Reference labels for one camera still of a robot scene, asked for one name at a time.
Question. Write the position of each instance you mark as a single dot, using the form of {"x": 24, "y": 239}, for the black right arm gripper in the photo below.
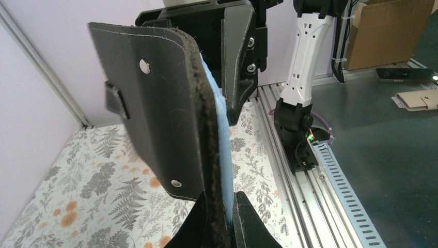
{"x": 205, "y": 34}

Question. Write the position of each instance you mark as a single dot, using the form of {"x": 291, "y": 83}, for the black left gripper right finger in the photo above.
{"x": 249, "y": 229}

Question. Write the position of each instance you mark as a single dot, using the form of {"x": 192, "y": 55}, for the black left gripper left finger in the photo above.
{"x": 191, "y": 232}

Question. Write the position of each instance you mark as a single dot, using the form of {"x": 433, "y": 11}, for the black leather card holder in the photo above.
{"x": 181, "y": 132}

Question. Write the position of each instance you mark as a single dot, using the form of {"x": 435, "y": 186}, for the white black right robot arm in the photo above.
{"x": 292, "y": 114}

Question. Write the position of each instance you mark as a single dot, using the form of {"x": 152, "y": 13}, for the floral patterned table mat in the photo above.
{"x": 100, "y": 193}

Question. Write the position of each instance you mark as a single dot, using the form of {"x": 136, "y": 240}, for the brown cardboard box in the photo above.
{"x": 386, "y": 32}

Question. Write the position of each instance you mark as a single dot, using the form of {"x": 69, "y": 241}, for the small cardboard piece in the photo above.
{"x": 413, "y": 101}

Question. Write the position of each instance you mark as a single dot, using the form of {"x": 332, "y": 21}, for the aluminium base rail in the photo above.
{"x": 321, "y": 206}

